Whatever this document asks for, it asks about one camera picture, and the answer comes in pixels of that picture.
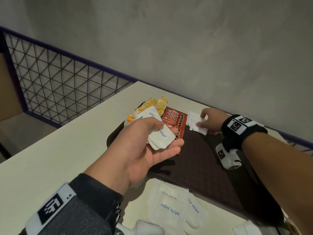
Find person's left hand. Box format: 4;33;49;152
84;117;184;195

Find person's right hand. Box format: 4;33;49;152
195;107;230;135

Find bundle of white sugar packets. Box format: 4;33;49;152
134;106;176;151

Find row of red coffee sachets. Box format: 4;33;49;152
161;107;188;154

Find brown plastic tray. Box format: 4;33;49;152
107;101;284;226

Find pile of white sugar packets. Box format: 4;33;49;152
146;180;262;235

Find bundle of wooden stir sticks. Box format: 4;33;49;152
281;208;303;235

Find person's right forearm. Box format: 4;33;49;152
242;133;313;233

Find black wristband white markers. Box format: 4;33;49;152
18;173;124;235
221;114;268;152

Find purple metal mesh railing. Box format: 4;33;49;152
0;25;313;149

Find black metal table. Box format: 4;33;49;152
0;142;11;159

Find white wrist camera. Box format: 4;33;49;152
115;219;166;235
216;143;243;170

